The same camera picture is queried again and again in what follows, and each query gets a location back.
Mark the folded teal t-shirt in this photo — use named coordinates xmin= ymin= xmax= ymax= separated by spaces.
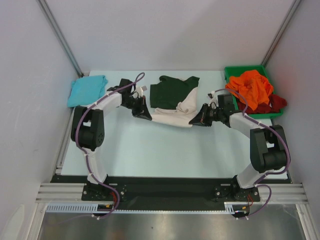
xmin=67 ymin=75 xmax=108 ymax=108

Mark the left aluminium side rail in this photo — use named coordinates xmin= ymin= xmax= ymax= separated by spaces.
xmin=53 ymin=108 xmax=74 ymax=175

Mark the orange t-shirt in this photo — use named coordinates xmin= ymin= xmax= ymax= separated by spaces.
xmin=225 ymin=69 xmax=274 ymax=110

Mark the aluminium side rail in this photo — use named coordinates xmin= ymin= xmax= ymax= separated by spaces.
xmin=271 ymin=118 xmax=292 ymax=185
xmin=53 ymin=108 xmax=74 ymax=175

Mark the slotted cable duct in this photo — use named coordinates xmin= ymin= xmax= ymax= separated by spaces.
xmin=46 ymin=201 xmax=248 ymax=215

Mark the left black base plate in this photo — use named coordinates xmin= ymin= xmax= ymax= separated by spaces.
xmin=81 ymin=182 xmax=127 ymax=202

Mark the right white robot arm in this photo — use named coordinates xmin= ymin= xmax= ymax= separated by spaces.
xmin=189 ymin=93 xmax=291 ymax=201

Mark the white and green t-shirt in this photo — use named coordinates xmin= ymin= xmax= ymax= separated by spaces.
xmin=149 ymin=75 xmax=200 ymax=128

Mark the right aluminium corner post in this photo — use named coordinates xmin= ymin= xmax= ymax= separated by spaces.
xmin=261 ymin=0 xmax=304 ymax=68

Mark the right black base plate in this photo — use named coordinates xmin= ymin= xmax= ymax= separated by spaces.
xmin=213 ymin=184 xmax=260 ymax=202

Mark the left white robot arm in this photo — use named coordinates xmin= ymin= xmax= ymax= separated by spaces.
xmin=70 ymin=78 xmax=152 ymax=200

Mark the red t-shirt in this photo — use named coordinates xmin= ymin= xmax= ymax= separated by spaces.
xmin=245 ymin=94 xmax=288 ymax=114

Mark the right aluminium side rail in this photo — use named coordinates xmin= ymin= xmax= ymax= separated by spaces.
xmin=271 ymin=118 xmax=292 ymax=185

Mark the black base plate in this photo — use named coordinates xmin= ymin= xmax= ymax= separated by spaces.
xmin=81 ymin=182 xmax=127 ymax=202
xmin=213 ymin=184 xmax=260 ymax=202

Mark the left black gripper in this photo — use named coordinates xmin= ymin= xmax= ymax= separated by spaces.
xmin=121 ymin=95 xmax=152 ymax=121

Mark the left aluminium corner post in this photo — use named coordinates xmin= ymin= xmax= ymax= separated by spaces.
xmin=36 ymin=0 xmax=84 ymax=78

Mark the aluminium front rail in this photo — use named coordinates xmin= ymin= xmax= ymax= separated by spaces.
xmin=36 ymin=183 xmax=309 ymax=204

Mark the green plastic bin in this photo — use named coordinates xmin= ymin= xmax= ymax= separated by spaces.
xmin=224 ymin=65 xmax=288 ymax=119

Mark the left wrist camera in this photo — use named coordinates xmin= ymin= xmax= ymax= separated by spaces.
xmin=135 ymin=85 xmax=148 ymax=97

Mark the aluminium corner post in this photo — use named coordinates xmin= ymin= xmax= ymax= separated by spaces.
xmin=36 ymin=0 xmax=84 ymax=78
xmin=261 ymin=0 xmax=304 ymax=68

